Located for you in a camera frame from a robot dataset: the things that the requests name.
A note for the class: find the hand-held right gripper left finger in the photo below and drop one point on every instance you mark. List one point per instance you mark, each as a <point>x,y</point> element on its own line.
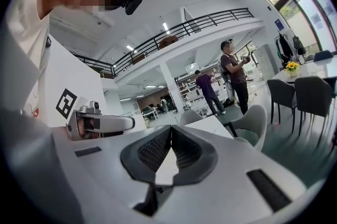
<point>105,178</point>

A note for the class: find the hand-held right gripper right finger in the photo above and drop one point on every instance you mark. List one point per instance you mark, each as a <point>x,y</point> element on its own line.
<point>223,186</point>

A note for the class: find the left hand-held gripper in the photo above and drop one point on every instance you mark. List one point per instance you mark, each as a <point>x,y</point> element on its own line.
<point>79,80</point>

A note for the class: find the white marble dining table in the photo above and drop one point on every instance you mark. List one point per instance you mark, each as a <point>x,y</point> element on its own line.
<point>208,125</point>

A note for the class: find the grey upholstered chair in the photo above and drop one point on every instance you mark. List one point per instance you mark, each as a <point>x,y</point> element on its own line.
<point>252,122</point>
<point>190,117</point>

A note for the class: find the white storage shelf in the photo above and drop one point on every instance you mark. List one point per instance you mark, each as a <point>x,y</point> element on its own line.
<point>189,88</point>

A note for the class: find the brown round seat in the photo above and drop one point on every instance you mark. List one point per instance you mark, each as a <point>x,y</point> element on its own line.
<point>168,42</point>

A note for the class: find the dark dining chair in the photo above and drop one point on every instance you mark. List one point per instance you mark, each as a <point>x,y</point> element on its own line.
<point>323,55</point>
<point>313,96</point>
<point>281,93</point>

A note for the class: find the person's cream printed sweater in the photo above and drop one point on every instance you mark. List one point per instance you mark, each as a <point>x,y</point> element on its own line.
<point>23,33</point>

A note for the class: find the sunflower pot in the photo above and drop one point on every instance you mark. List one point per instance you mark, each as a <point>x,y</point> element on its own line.
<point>291,68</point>

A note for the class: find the black balcony railing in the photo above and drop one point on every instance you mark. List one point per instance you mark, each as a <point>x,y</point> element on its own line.
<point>208,16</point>

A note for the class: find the white-topped table with dark legs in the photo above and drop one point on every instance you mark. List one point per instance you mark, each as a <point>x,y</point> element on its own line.
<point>316,70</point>

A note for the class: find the clothes rack with garments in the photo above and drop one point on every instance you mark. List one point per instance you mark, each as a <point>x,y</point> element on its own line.
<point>284,46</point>

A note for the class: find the black head camera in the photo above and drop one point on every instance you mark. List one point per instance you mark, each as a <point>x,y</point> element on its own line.
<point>134,1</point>

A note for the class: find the blue wall poster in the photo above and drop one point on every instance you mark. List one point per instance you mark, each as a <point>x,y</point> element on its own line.
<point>278,24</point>

